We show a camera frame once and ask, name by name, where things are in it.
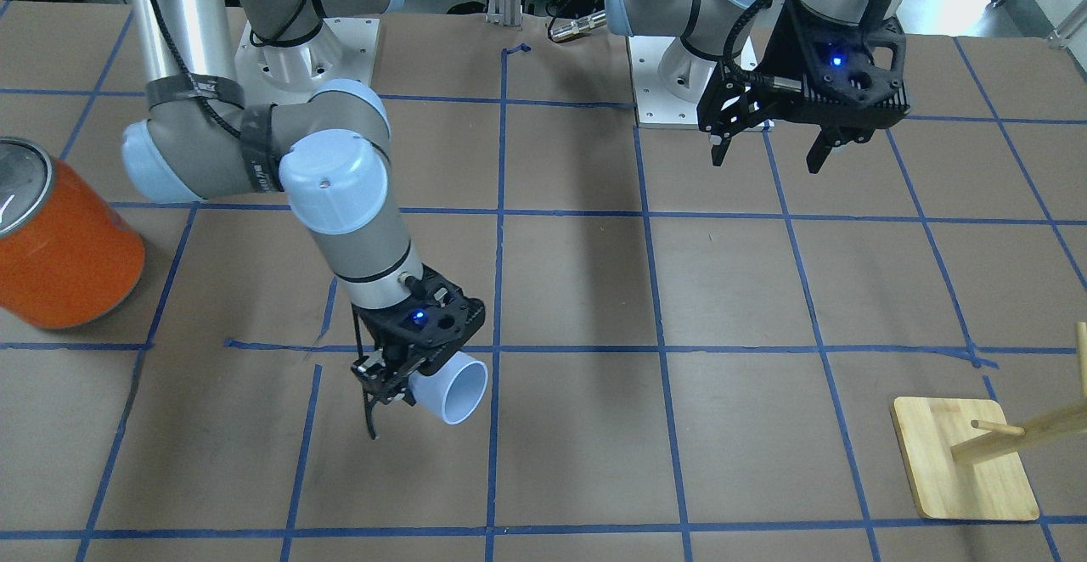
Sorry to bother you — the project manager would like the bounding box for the wooden mug tree stand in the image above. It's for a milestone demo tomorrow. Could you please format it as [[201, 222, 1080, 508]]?
[[886, 321, 1086, 523]]

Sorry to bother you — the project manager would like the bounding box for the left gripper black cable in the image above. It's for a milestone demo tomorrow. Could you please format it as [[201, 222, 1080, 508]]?
[[722, 0, 842, 83]]

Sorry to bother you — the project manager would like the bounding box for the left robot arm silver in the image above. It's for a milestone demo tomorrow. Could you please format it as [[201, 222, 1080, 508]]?
[[605, 0, 911, 174]]

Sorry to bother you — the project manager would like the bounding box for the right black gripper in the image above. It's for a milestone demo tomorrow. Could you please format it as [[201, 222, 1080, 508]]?
[[351, 265, 486, 407]]

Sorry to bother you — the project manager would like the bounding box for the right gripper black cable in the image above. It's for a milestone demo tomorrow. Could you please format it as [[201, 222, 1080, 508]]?
[[136, 0, 379, 441]]

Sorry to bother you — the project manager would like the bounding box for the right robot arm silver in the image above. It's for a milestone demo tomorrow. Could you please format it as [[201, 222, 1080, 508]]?
[[121, 0, 488, 425]]

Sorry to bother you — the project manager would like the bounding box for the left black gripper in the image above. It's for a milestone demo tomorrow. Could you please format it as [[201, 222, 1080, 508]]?
[[696, 0, 911, 174]]

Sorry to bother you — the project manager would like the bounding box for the orange can silver lid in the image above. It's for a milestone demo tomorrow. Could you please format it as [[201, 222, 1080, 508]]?
[[1, 137, 146, 329]]

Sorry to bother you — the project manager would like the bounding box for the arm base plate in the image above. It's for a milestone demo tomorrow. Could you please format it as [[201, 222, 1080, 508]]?
[[628, 37, 717, 130], [234, 18, 380, 112]]

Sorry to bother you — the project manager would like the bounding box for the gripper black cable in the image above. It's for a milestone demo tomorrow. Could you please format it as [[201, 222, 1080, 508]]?
[[722, 0, 842, 83], [136, 0, 379, 441]]

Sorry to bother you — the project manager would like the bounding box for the light blue cup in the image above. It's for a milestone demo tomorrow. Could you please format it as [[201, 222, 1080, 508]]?
[[408, 351, 489, 425]]

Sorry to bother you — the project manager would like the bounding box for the metal cable connector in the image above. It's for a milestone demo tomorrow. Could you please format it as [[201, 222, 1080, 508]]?
[[548, 10, 608, 43]]

